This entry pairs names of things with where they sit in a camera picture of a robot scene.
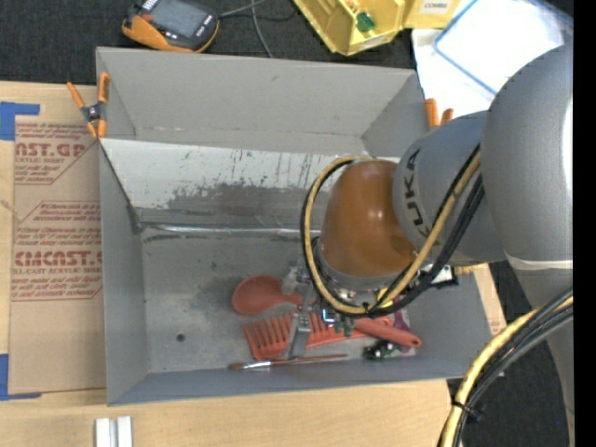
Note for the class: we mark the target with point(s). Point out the small green circuit board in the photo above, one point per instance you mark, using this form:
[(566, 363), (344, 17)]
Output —
[(383, 352)]

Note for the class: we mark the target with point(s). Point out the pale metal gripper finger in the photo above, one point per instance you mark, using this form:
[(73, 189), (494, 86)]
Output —
[(294, 281), (302, 331)]

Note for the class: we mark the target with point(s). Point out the brown cardboard board red print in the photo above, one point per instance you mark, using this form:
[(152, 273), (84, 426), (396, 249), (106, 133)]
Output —
[(56, 249)]

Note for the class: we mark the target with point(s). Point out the thin brown paintbrush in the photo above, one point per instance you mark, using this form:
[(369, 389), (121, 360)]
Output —
[(279, 362)]

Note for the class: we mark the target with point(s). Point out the orange plastic comb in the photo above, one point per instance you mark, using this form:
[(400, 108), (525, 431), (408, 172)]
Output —
[(270, 335)]

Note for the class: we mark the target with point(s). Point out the grey metal bin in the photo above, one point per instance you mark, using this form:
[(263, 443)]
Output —
[(233, 100)]

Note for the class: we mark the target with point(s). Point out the orange plastic spoon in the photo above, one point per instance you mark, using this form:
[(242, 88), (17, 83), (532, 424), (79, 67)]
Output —
[(256, 294)]

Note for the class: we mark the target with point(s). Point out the purple plastic piece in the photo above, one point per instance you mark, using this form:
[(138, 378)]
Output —
[(404, 320)]

